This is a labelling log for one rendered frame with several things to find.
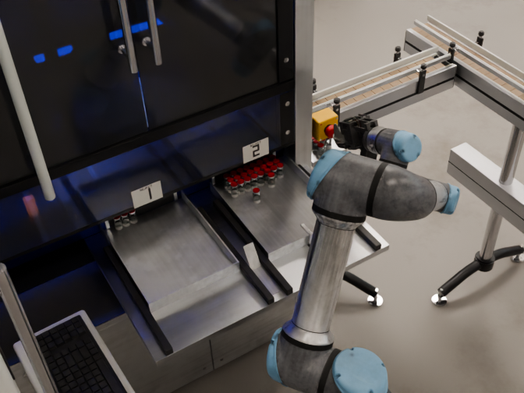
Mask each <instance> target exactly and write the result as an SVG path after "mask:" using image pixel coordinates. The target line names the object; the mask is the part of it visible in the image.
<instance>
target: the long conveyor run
mask: <svg viewBox="0 0 524 393"><path fill-rule="evenodd" d="M427 20H428V21H429V22H427V23H425V24H423V23H421V22H420V21H418V20H417V19H415V20H414V25H416V27H414V28H412V29H407V30H406V32H405V43H404V51H405V52H407V53H408V54H409V55H414V54H417V53H419V52H422V51H425V50H427V49H429V48H432V47H435V46H439V48H438V51H437V52H435V53H437V55H439V56H440V57H441V56H443V55H446V54H449V53H450V54H451V58H450V59H449V60H446V61H447V62H449V63H451V64H452V63H453V64H455V65H457V69H456V74H455V82H454V85H456V86H457V87H458V88H460V89H461V90H463V91H464V92H466V93H467V94H468V95H470V96H471V97H473V98H475V99H476V100H478V101H479V102H480V103H482V104H484V105H485V106H487V107H488V108H489V109H491V110H492V111H493V112H495V113H497V114H498V115H500V116H501V117H502V118H504V119H506V120H507V121H509V122H510V123H511V124H513V125H514V126H516V127H518V128H519V129H521V130H522V131H523V132H524V72H523V71H522V70H520V69H518V68H516V67H514V66H513V65H511V64H510V63H508V62H506V61H505V60H503V59H502V58H499V57H498V56H496V55H495V54H493V53H491V52H490V51H488V50H487V49H485V48H483V47H482V46H483V38H482V36H483V35H484V31H482V30H480V31H479V33H478V35H479V36H478V37H477V39H476V41H475V42H473V41H471V40H470V39H469V38H467V37H465V36H463V35H461V34H460V33H458V32H457V31H455V30H453V29H452V28H450V27H448V26H447V25H445V24H443V23H442V22H440V21H439V20H437V19H435V18H433V17H432V16H430V15H428V16H427Z"/></svg>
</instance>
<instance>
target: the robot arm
mask: <svg viewBox="0 0 524 393"><path fill-rule="evenodd" d="M362 116H366V117H362ZM339 125H340V129H339V128H338V125H337V124H336V123H335V124H334V134H333V139H334V141H335V143H336V145H337V146H338V147H339V148H344V149H348V150H357V149H360V150H361V151H360V155H358V154H353V153H352V152H351V151H343V150H337V149H330V150H327V151H326V152H325V153H324V154H323V155H322V156H321V157H320V159H319V160H318V162H317V163H316V165H315V166H314V168H313V171H312V173H311V175H310V178H309V181H308V184H307V188H306V189H307V191H306V195H307V196H308V197H309V198H310V199H311V200H313V206H312V211H313V213H314V214H315V216H316V218H317V220H316V223H315V226H314V230H313V235H312V239H311V243H310V248H309V252H308V255H307V259H306V264H305V267H304V271H303V277H302V281H301V284H300V287H299V293H298V296H297V300H296V305H295V309H294V313H293V316H292V319H291V320H289V321H287V322H285V323H284V325H283V327H280V328H279V329H278V330H277V331H276V332H275V333H274V334H273V336H272V338H271V344H270V345H269V347H268V351H267V372H268V374H269V376H270V378H271V379H273V380H274V381H277V382H279V383H281V384H282V385H283V386H285V387H290V388H293V389H295V390H297V391H300V392H302V393H387V391H388V373H387V370H386V367H385V365H384V363H383V362H382V361H381V359H380V358H379V357H378V356H377V355H376V354H374V353H373V352H371V351H370V350H368V349H364V348H360V347H352V349H344V350H343V351H342V350H340V349H336V348H334V347H332V346H333V343H334V340H335V337H334V335H333V334H332V332H331V330H330V327H331V322H332V318H333V315H334V311H335V307H336V303H337V300H338V294H339V291H340V288H341V285H342V279H343V276H344V273H345V268H346V264H347V261H348V258H349V252H350V249H351V246H352V241H353V237H354V234H355V230H356V228H357V227H358V226H360V225H362V224H363V223H365V220H366V216H369V217H372V218H377V219H381V220H385V221H415V220H420V219H422V218H425V217H426V216H428V215H429V214H430V213H431V212H432V211H437V212H439V213H441V214H442V213H443V214H453V213H454V211H455V209H456V206H457V203H458V201H459V195H460V189H459V188H458V187H457V186H453V185H451V184H450V183H444V182H439V181H436V180H433V179H428V178H425V177H422V176H420V175H417V174H415V173H413V172H411V171H409V170H407V167H408V163H409V162H412V161H415V160H416V159H417V158H418V157H419V155H420V153H421V150H422V143H421V140H420V138H419V137H418V136H417V135H416V134H414V133H409V132H407V131H405V130H397V129H390V128H387V127H383V126H378V122H377V120H376V119H371V118H370V116H369V115H363V114H358V116H357V115H356V116H353V117H350V118H347V119H344V120H343V121H342V122H339ZM378 154H379V155H380V159H379V160H377V155H378Z"/></svg>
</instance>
